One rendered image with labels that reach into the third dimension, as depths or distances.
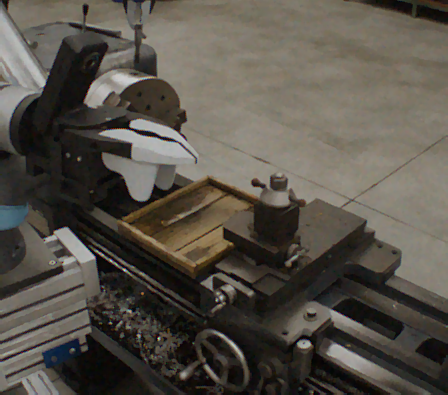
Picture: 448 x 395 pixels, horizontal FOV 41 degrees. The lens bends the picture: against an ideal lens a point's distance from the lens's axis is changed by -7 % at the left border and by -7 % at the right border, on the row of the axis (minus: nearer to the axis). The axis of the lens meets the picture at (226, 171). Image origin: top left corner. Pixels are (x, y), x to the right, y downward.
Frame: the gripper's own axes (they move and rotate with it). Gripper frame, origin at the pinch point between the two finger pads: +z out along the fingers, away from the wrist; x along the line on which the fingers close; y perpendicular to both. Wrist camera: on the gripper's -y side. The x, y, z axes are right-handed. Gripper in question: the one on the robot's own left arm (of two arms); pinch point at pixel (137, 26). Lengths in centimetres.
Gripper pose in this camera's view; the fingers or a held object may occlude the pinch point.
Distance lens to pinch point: 180.4
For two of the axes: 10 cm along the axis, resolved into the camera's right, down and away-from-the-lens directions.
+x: -9.6, 0.3, -2.9
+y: -2.8, -3.9, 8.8
